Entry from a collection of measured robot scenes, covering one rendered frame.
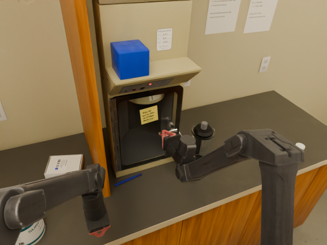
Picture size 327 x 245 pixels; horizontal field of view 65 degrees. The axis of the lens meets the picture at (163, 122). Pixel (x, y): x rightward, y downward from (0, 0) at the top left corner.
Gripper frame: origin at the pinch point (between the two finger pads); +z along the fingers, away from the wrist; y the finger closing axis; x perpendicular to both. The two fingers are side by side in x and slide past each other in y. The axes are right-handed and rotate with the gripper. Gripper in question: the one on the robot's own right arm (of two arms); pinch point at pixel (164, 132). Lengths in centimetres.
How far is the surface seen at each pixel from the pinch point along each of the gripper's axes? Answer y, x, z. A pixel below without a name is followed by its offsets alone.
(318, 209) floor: -121, -147, -12
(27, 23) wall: 36, 43, 49
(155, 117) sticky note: 5.9, 2.3, 4.4
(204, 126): 0.1, -18.9, -2.3
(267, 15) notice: 29, -90, 49
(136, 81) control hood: 30.0, 13.7, -5.7
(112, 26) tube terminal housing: 44.8, 17.5, 5.5
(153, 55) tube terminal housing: 33.1, 3.3, 5.6
